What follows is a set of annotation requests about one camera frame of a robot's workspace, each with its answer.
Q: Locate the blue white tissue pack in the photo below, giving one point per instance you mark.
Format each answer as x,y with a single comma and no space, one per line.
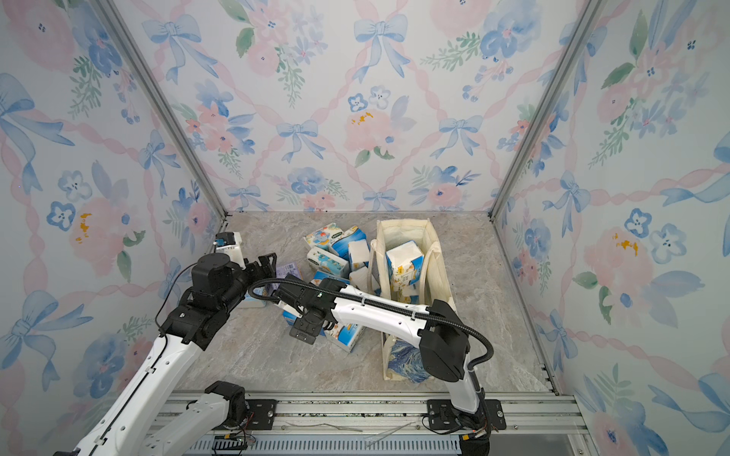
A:
404,263
354,247

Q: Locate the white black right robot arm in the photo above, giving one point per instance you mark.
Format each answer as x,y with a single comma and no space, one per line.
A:
450,350

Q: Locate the blue white tissue pack back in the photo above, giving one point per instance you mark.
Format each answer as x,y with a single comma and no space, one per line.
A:
354,247

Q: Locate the black mounting plate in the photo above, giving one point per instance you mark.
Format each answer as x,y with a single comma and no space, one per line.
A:
442,416
256,414

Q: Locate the right aluminium corner post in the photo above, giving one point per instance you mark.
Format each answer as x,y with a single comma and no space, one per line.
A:
583,28

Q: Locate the blue tissue pack near bag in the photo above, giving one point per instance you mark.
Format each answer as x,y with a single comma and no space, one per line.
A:
362,279

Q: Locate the purple tissue pack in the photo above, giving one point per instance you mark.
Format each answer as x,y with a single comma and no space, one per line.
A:
282,271

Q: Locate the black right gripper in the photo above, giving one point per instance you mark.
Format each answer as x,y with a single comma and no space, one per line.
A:
303,329

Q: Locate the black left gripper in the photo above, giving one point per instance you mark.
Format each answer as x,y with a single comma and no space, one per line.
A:
255,268

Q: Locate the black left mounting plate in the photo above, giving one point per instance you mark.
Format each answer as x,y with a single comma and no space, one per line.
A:
256,414

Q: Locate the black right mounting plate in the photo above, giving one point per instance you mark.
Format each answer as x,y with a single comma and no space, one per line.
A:
442,416

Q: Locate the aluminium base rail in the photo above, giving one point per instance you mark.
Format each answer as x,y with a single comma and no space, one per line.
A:
389,423

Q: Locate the left aluminium corner post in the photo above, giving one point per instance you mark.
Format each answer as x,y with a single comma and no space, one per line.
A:
112,19

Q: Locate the teal tissue pack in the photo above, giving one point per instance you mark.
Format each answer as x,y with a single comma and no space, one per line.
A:
326,262

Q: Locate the blue cartoon tissue pack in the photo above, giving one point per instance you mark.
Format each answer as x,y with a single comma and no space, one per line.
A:
290,315
344,336

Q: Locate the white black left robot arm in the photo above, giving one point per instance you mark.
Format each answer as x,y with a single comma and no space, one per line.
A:
218,286

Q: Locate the cream canvas tote bag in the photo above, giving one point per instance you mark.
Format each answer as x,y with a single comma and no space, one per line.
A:
399,359

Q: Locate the aluminium corner post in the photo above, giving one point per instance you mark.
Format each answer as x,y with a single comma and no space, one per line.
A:
112,19
583,28

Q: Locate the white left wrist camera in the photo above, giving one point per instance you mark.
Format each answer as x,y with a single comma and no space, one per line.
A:
229,243

